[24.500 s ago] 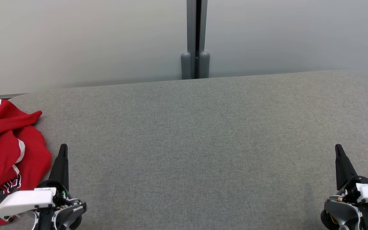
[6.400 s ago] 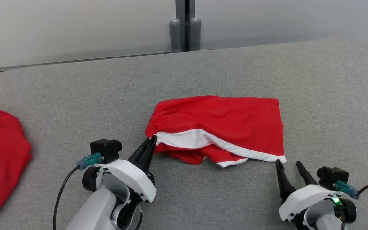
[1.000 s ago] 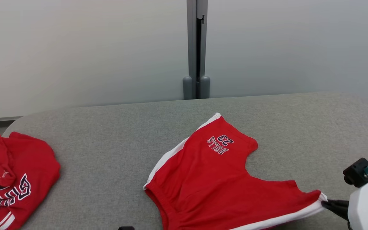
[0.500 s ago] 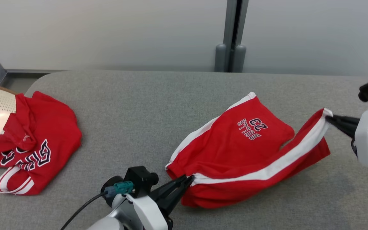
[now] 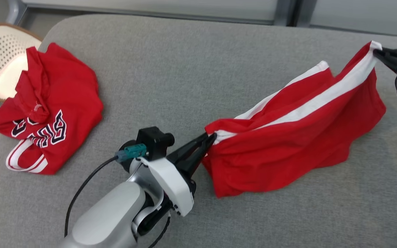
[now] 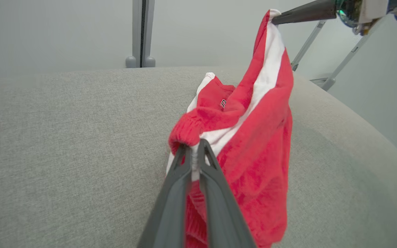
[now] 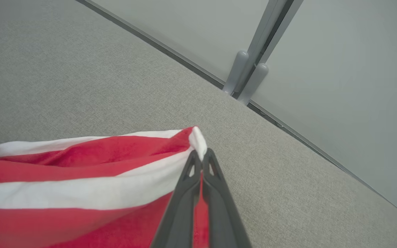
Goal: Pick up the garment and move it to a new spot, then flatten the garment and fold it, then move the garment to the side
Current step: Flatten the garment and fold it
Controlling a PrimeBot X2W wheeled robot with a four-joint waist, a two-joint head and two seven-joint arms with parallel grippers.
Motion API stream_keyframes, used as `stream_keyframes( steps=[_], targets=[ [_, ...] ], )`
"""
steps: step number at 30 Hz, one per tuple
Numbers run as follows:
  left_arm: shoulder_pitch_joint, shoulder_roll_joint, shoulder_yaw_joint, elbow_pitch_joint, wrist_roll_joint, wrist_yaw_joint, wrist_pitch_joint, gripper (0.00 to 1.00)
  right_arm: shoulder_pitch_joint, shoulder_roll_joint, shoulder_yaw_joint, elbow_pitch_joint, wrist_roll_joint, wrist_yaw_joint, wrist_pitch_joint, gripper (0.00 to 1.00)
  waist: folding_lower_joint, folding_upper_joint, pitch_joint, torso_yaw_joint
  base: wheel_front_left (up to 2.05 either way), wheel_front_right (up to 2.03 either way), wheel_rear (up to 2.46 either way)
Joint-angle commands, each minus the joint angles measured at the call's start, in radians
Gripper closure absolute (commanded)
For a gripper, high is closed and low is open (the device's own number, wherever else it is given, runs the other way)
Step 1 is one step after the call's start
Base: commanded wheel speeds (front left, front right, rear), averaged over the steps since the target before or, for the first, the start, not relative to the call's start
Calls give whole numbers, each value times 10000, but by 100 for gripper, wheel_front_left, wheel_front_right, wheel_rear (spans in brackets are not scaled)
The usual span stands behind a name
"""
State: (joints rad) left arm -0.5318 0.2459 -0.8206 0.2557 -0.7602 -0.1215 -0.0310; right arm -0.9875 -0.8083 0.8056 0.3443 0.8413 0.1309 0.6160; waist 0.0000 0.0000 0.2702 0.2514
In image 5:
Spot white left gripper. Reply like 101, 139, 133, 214
139, 133, 217, 218

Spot red shorts with white stripes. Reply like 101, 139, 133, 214
201, 40, 387, 199

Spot red Bulls basketball jersey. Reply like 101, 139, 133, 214
0, 42, 104, 175

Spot grey fabric sofa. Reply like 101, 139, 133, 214
0, 14, 397, 248

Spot cream perforated laundry basket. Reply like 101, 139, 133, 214
0, 23, 43, 103

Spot grey wall base strip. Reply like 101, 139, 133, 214
19, 1, 279, 25
309, 22, 397, 39

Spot teal left camera connector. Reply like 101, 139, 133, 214
115, 144, 147, 163

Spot thin black left gripper cable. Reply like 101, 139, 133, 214
148, 214, 172, 248

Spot black left camera cable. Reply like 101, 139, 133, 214
64, 156, 120, 239

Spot grey partition post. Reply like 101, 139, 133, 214
274, 0, 318, 28

